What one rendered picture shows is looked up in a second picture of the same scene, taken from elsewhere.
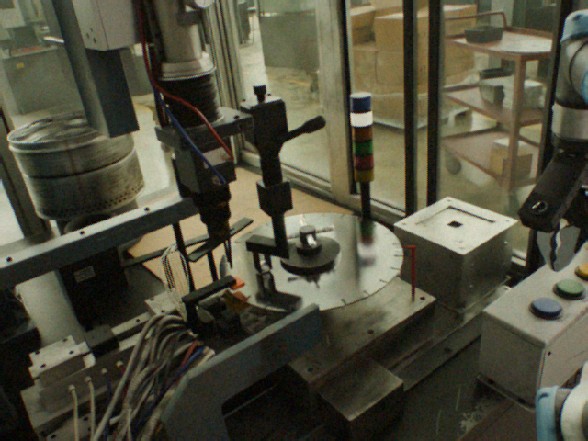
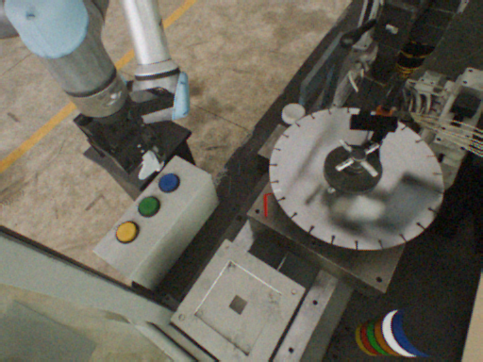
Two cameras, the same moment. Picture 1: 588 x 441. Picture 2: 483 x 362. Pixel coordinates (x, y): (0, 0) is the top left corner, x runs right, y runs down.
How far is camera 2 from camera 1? 1.07 m
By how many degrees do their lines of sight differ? 92
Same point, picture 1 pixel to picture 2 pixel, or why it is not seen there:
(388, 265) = (279, 167)
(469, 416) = (223, 174)
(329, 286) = (314, 136)
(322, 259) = (334, 156)
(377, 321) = not seen: hidden behind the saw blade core
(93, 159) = not seen: outside the picture
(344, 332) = not seen: hidden behind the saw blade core
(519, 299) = (185, 189)
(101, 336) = (463, 101)
